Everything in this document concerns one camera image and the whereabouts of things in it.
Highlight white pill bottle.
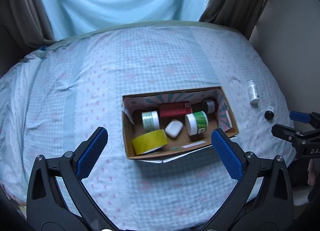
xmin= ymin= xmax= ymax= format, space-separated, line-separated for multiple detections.
xmin=247 ymin=80 xmax=260 ymax=104

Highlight red silver small jar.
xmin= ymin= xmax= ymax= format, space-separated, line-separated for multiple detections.
xmin=201 ymin=98 xmax=216 ymax=114

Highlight green striped white-lid jar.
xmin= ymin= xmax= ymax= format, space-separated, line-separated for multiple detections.
xmin=185 ymin=111 xmax=208 ymax=136

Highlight yellow tape roll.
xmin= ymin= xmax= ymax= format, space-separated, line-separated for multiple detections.
xmin=132 ymin=129 xmax=169 ymax=155

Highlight white earbuds case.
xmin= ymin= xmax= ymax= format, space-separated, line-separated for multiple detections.
xmin=165 ymin=119 xmax=183 ymax=138

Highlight red carton box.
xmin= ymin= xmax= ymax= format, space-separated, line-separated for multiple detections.
xmin=159 ymin=102 xmax=193 ymax=118

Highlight pale green cream jar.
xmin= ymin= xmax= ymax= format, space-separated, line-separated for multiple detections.
xmin=142 ymin=111 xmax=160 ymax=133

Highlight cardboard box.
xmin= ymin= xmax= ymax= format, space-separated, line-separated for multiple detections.
xmin=122 ymin=86 xmax=239 ymax=160

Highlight person right hand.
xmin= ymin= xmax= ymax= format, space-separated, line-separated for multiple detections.
xmin=308 ymin=159 xmax=316 ymax=185

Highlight left grey curtain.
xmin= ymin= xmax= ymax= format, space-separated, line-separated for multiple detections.
xmin=1 ymin=0 xmax=55 ymax=51

